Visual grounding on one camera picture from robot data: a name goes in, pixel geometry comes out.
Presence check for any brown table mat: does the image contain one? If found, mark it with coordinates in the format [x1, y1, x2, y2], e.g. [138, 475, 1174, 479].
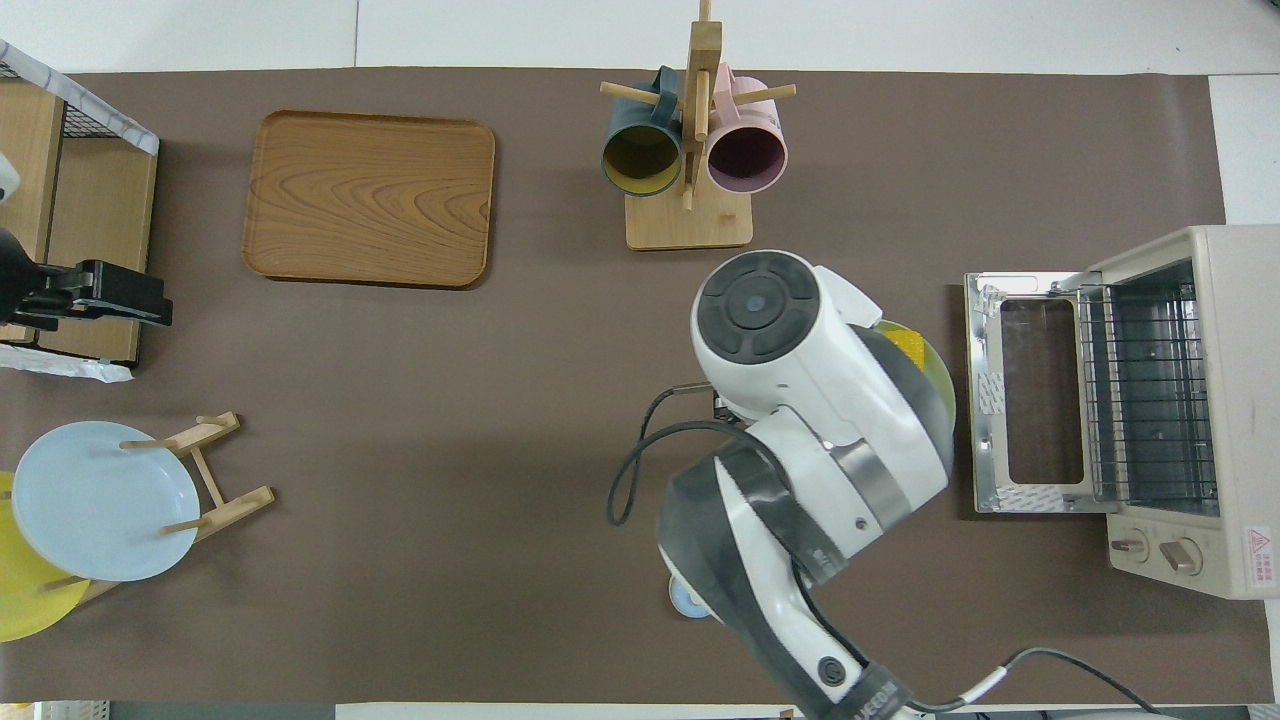
[0, 68, 1273, 704]

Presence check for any dark green mug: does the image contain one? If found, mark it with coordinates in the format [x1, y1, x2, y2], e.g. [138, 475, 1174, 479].
[601, 66, 684, 198]

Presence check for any black wire mesh panel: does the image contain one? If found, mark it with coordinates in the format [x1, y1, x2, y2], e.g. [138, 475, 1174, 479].
[0, 60, 126, 143]

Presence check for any light green plate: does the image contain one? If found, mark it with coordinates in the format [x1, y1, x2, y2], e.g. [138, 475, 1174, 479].
[870, 318, 958, 436]

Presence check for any wooden plate rack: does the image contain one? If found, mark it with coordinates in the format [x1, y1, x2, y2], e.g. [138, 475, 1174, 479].
[40, 411, 276, 606]

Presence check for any light blue plate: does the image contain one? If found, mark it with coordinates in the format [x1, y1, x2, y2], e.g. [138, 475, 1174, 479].
[12, 421, 201, 583]

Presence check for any black cable with white sleeve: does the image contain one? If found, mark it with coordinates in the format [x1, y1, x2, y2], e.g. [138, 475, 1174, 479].
[905, 648, 1171, 719]

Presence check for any oven wire rack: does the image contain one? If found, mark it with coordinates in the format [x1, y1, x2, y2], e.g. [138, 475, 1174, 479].
[1078, 285, 1216, 506]

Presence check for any small blue lidded jar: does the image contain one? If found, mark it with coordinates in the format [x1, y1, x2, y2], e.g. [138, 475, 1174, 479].
[668, 578, 716, 621]

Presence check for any beige toaster oven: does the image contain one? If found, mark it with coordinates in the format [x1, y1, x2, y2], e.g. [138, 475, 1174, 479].
[1085, 225, 1280, 601]

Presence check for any wooden mug tree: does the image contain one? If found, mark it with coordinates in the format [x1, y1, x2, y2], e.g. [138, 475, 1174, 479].
[600, 0, 797, 251]

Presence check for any yellow plate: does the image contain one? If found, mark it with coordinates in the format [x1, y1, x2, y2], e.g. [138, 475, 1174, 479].
[0, 471, 91, 643]

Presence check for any wooden serving tray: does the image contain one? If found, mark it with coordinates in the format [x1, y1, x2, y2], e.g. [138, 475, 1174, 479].
[243, 110, 496, 289]

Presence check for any wooden shelf with marble trim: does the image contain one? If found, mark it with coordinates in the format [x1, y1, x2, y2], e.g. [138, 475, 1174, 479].
[0, 40, 161, 384]

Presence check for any toaster oven glass door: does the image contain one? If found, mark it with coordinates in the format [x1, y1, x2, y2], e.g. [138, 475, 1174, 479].
[965, 270, 1121, 515]

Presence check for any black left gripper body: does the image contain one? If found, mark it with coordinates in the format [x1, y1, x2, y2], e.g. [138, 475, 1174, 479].
[38, 260, 174, 331]

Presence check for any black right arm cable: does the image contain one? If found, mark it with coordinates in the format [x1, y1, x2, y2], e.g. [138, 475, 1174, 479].
[607, 383, 771, 528]

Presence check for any pink mug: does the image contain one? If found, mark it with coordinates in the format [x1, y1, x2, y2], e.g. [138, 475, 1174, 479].
[706, 63, 789, 196]

